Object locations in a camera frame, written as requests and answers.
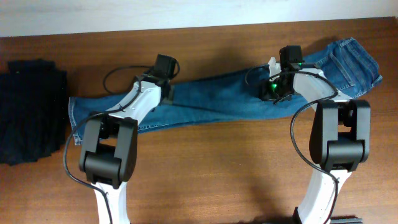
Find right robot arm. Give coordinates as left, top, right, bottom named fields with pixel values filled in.
left=259, top=45, right=371, bottom=224

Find black folded garment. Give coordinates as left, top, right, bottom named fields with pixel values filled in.
left=1, top=59, right=68, bottom=166

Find blue denim jeans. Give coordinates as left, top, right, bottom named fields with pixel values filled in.
left=68, top=37, right=383, bottom=146

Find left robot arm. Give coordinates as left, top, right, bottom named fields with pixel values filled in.
left=79, top=54, right=180, bottom=223

